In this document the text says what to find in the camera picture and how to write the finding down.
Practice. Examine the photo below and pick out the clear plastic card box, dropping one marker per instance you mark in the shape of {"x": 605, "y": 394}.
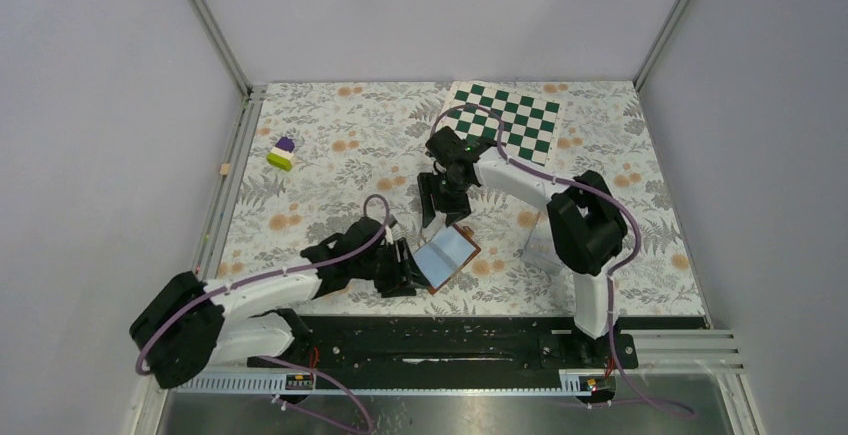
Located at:
{"x": 539, "y": 250}

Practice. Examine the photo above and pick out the white slotted cable duct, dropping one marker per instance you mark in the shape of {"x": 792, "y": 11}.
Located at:
{"x": 421, "y": 379}

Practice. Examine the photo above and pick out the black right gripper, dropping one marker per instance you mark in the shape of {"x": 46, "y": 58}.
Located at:
{"x": 455, "y": 210}

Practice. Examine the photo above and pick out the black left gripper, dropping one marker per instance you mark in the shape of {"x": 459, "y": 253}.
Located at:
{"x": 405, "y": 276}

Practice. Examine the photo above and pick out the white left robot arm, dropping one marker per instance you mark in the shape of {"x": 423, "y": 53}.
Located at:
{"x": 191, "y": 324}

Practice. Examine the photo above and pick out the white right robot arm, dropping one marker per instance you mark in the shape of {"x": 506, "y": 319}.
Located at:
{"x": 587, "y": 228}

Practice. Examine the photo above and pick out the brown leather card holder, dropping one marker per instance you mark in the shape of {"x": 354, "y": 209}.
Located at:
{"x": 446, "y": 254}

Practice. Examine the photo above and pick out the green white checkerboard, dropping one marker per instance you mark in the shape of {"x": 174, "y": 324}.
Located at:
{"x": 526, "y": 123}

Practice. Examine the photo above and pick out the purple white green block stack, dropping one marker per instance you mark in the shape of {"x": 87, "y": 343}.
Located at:
{"x": 281, "y": 154}

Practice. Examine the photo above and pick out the floral patterned table mat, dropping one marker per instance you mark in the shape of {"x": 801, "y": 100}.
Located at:
{"x": 358, "y": 150}

